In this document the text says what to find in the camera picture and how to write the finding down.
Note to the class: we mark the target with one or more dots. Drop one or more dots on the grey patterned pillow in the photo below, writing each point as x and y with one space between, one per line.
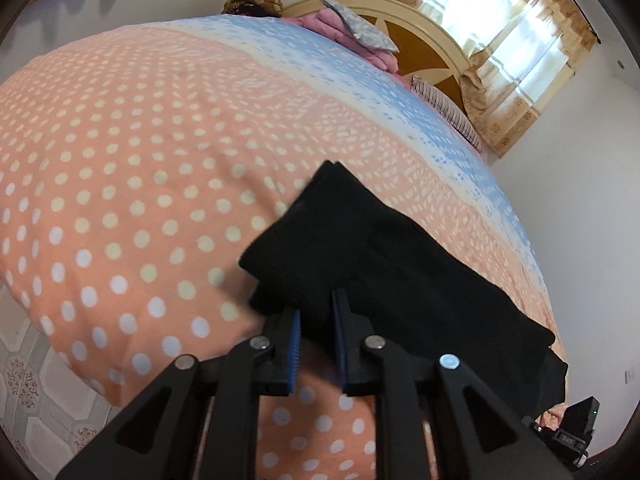
362 30

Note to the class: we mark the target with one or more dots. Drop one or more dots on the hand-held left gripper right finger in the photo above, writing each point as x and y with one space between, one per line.
341 342

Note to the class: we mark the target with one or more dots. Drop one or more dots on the white wall socket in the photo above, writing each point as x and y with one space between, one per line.
629 375

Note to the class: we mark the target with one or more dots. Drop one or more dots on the black pants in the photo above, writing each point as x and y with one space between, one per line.
375 260

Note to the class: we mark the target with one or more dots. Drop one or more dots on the cream and brown headboard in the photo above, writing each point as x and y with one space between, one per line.
417 55

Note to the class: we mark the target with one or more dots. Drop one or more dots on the brown plush toy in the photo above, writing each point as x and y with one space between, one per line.
252 2

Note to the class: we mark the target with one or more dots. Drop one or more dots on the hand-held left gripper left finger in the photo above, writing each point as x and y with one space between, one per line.
295 352

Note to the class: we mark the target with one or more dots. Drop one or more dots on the folded pink blanket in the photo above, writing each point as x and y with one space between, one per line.
330 22

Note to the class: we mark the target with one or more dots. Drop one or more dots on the polka dot bedspread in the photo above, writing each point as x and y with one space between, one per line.
125 160

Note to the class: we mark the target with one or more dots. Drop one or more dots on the striped pillow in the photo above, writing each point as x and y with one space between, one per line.
450 110

